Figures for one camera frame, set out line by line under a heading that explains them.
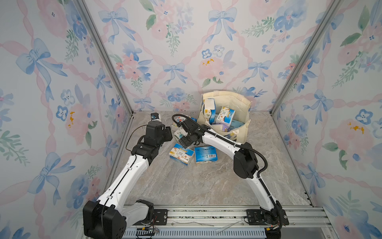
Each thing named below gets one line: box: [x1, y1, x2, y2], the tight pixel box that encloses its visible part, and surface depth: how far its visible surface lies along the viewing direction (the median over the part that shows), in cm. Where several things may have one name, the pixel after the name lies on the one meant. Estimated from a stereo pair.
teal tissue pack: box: [174, 129, 185, 140], surface depth 97 cm
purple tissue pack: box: [222, 123, 231, 132], surface depth 87 cm
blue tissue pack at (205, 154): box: [194, 145, 218, 164], surface depth 91 cm
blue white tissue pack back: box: [203, 98, 216, 125], surface depth 92 cm
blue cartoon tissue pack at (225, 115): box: [215, 106, 236, 124], surface depth 94 cm
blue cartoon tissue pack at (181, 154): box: [169, 142, 195, 166], surface depth 92 cm
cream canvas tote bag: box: [197, 91, 252, 144], surface depth 96 cm
